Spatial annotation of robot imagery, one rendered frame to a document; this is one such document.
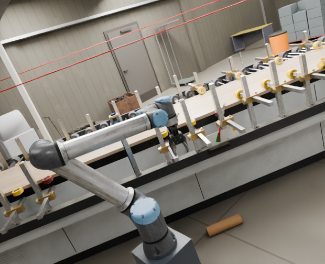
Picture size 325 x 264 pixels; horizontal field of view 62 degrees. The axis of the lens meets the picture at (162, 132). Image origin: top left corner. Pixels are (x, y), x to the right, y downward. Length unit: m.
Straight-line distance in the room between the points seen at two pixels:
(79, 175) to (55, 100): 5.64
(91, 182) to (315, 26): 8.17
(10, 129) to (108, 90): 3.09
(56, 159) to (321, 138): 2.43
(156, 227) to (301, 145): 1.83
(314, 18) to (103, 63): 5.81
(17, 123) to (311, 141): 4.48
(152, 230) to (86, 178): 0.43
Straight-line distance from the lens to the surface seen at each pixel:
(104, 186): 1.48
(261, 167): 2.75
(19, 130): 5.33
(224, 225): 2.41
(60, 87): 7.07
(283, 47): 7.60
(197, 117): 2.32
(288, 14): 9.19
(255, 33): 11.08
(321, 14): 8.88
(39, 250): 2.84
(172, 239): 1.55
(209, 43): 10.22
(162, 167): 2.14
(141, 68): 8.08
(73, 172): 1.42
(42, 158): 1.27
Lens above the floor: 1.63
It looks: 19 degrees down
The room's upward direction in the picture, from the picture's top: 20 degrees counter-clockwise
